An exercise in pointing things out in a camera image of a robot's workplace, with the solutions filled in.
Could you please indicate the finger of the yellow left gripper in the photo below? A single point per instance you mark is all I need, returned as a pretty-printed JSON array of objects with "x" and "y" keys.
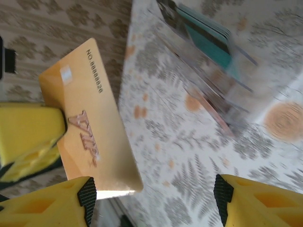
[{"x": 28, "y": 127}]

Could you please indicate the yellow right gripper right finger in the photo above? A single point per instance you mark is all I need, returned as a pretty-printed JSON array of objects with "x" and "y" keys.
[{"x": 265, "y": 205}]

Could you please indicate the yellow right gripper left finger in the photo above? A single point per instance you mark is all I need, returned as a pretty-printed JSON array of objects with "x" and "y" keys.
[{"x": 47, "y": 208}]

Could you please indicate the gold VIP card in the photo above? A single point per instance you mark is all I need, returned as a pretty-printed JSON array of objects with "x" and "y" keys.
[{"x": 94, "y": 118}]

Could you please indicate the clear acrylic card organizer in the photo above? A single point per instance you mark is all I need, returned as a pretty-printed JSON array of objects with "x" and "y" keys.
[{"x": 213, "y": 78}]

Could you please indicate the teal magnetic stripe cards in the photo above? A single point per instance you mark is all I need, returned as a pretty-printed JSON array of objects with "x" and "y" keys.
[{"x": 208, "y": 42}]

